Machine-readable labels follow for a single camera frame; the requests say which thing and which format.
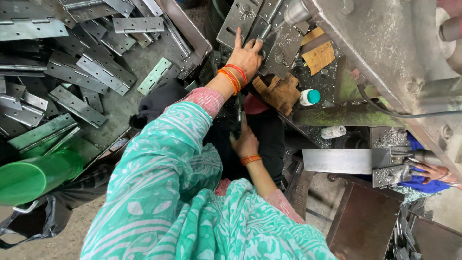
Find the person's left hand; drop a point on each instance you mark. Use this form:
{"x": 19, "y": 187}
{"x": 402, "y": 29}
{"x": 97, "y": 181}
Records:
{"x": 246, "y": 59}

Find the person's right hand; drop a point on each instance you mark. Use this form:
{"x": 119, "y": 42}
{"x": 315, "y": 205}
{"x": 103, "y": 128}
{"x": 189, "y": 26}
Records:
{"x": 247, "y": 144}

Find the person's right fingers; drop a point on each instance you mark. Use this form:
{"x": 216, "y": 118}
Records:
{"x": 244, "y": 124}

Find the person's left fingers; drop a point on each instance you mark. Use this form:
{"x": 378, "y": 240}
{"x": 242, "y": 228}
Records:
{"x": 238, "y": 38}

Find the black machine lever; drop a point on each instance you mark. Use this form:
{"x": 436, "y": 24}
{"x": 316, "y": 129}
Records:
{"x": 238, "y": 112}

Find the steel hinge with slots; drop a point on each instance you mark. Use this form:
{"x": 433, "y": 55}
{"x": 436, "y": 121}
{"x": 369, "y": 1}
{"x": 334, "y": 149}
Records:
{"x": 236, "y": 18}

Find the red cloth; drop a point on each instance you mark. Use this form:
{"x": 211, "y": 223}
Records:
{"x": 254, "y": 105}

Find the person's black trousers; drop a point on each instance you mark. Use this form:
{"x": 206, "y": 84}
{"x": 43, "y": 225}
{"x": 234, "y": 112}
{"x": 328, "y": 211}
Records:
{"x": 269, "y": 144}

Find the thin orange wrist bangles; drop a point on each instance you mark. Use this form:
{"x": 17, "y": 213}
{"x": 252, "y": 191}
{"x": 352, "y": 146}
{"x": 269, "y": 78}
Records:
{"x": 251, "y": 159}

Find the orange red wrist bangles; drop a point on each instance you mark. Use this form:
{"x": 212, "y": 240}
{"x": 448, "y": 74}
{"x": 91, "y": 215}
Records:
{"x": 234, "y": 76}

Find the brown torn cardboard piece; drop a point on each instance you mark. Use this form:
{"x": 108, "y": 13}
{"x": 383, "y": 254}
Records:
{"x": 278, "y": 94}

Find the steel jig plate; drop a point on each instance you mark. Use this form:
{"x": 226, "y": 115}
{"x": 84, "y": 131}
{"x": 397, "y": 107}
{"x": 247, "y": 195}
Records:
{"x": 283, "y": 50}

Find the steel angle bar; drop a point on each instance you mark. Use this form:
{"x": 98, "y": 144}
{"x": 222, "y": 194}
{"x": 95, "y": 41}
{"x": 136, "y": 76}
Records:
{"x": 187, "y": 32}

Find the steel drill spindle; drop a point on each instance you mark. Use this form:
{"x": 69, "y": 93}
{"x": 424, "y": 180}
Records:
{"x": 294, "y": 12}

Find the white bottle teal cap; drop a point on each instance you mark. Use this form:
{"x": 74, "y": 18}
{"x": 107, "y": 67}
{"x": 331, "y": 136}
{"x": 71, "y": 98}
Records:
{"x": 309, "y": 97}

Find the light cardboard piece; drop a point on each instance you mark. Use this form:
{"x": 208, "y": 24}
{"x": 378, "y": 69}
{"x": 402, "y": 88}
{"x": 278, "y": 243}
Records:
{"x": 319, "y": 56}

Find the small white plastic bottle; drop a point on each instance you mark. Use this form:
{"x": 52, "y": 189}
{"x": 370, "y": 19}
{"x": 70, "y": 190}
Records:
{"x": 332, "y": 132}

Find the black cloth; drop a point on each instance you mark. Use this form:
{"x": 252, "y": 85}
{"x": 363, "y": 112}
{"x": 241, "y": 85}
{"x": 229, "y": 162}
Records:
{"x": 158, "y": 103}

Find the pale green steel hinge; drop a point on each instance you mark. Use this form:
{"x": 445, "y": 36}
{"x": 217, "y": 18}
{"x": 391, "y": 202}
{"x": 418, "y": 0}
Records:
{"x": 155, "y": 76}

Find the green machine beam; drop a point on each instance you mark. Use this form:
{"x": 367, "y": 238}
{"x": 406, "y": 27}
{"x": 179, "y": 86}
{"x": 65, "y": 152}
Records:
{"x": 343, "y": 115}

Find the person's teal printed garment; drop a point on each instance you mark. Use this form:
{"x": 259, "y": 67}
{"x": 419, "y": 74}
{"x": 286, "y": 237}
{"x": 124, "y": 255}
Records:
{"x": 166, "y": 187}

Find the long steel plate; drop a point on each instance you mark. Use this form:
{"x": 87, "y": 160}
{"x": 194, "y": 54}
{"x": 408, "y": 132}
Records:
{"x": 343, "y": 160}

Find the steel clamp jig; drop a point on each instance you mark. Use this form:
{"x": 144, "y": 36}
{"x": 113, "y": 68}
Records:
{"x": 391, "y": 173}

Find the brown metal sheet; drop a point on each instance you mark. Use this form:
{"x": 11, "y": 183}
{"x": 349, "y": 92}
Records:
{"x": 364, "y": 224}

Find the grey drill spindle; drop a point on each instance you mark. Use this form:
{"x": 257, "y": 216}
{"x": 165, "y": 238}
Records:
{"x": 426, "y": 157}

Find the pile of steel hinges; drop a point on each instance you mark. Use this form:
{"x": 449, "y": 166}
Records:
{"x": 54, "y": 65}

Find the heap of small steel parts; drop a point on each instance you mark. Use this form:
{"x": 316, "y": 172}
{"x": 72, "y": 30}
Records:
{"x": 404, "y": 238}

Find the green plastic cylinder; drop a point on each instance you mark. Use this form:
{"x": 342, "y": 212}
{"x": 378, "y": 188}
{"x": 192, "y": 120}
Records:
{"x": 36, "y": 177}

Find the black plastic bag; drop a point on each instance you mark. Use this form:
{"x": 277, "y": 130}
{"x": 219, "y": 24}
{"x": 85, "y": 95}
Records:
{"x": 43, "y": 213}

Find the grey machine frame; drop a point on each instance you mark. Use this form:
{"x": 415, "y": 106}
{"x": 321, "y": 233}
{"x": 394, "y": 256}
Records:
{"x": 389, "y": 47}

